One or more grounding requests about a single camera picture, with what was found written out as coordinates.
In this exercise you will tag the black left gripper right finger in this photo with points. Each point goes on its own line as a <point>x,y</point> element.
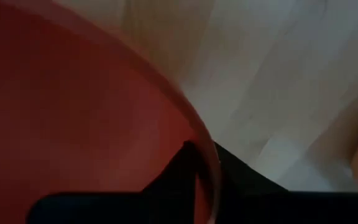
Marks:
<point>259,208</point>

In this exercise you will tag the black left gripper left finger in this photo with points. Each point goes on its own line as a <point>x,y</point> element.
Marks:
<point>166,205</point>

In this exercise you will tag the red bowl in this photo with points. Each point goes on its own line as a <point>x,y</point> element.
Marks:
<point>57,109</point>

